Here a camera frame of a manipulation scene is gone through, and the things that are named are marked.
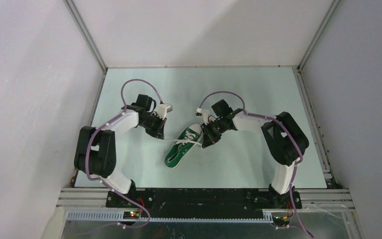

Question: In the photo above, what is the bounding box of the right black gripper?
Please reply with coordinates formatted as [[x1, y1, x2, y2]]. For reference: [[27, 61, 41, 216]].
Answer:
[[201, 118, 227, 148]]

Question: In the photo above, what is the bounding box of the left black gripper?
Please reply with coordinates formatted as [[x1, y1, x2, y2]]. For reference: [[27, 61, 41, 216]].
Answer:
[[139, 113, 166, 140]]

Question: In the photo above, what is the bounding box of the green canvas sneaker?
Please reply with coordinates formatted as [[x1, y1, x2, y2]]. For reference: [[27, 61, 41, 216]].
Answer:
[[164, 122, 205, 169]]

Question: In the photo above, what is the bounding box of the white shoelace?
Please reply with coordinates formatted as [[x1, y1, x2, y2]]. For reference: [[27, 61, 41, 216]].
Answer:
[[164, 124, 202, 146]]

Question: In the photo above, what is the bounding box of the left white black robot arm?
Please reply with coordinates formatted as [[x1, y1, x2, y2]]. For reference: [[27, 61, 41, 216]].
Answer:
[[74, 94, 172, 208]]

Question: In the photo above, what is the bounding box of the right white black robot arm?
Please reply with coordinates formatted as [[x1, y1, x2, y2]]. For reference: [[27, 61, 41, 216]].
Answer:
[[196, 100, 309, 209]]

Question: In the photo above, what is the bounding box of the left controller board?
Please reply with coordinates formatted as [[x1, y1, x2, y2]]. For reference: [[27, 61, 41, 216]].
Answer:
[[122, 211, 141, 220]]

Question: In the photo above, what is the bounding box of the controller board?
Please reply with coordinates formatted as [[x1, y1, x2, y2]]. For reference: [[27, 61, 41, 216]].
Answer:
[[122, 211, 141, 220], [272, 216, 292, 228]]

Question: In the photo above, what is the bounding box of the right controller board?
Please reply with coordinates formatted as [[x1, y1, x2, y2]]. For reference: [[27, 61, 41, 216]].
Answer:
[[272, 216, 292, 228]]

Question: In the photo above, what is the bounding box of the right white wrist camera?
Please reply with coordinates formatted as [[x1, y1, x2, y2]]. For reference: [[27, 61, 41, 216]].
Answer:
[[195, 108, 210, 125]]

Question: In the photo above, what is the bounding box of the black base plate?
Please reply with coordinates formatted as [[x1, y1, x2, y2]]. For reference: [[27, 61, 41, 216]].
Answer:
[[106, 188, 302, 220]]

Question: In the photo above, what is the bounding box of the grey slotted cable duct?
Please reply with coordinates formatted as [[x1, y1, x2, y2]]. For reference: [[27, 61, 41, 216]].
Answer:
[[66, 210, 273, 224]]

